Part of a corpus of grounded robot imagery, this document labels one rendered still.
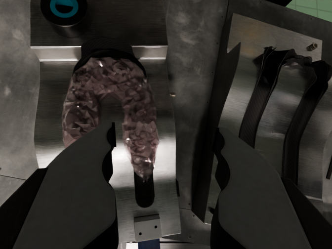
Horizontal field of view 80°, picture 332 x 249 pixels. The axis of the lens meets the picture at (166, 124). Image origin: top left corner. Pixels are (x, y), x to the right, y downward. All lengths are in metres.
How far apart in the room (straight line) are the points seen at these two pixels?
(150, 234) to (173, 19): 0.52
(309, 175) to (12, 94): 0.69
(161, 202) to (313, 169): 0.35
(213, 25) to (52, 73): 0.43
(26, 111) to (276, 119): 0.56
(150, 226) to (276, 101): 0.36
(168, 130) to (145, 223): 0.18
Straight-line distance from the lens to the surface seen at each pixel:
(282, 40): 0.64
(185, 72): 0.55
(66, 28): 0.43
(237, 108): 0.45
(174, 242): 1.18
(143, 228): 0.43
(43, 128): 0.43
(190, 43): 0.59
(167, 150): 0.41
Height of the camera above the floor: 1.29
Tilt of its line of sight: 78 degrees down
